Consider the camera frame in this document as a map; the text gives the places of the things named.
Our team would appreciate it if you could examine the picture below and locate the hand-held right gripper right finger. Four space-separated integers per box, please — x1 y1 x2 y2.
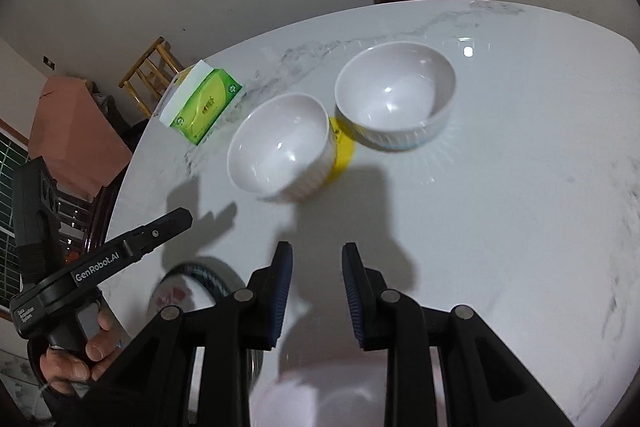
341 243 573 427

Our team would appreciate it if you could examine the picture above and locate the person's left forearm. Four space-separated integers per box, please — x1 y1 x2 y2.
42 382 116 427

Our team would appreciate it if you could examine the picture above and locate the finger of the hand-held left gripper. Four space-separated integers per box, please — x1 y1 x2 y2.
127 208 193 259

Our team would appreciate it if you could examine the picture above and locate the dark wooden armchair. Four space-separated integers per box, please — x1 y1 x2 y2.
57 179 131 268

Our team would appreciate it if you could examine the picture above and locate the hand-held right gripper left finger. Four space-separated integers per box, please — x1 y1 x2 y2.
82 241 293 427

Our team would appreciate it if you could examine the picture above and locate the person's left hand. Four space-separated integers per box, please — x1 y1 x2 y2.
40 294 118 394

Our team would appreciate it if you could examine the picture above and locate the white ribbed bowl pale base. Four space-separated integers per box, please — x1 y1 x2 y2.
334 42 457 152

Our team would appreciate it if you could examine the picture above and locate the dark window with grille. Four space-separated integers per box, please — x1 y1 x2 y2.
0 119 31 308

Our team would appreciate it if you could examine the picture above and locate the round yellow warning sticker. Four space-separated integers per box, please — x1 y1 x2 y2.
327 117 357 184

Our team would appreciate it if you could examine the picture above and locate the bamboo chair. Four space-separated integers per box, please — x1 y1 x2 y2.
119 37 186 118

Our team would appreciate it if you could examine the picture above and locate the white ribbed bowl pink base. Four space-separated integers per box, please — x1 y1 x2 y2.
227 93 335 202

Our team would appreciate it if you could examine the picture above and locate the pink cloth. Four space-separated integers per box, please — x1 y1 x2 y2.
27 76 133 202

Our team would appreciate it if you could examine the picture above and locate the green tissue pack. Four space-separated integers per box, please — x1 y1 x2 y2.
160 61 243 146

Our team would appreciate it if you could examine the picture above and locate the white plate with pink flowers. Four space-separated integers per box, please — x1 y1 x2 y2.
152 259 241 315

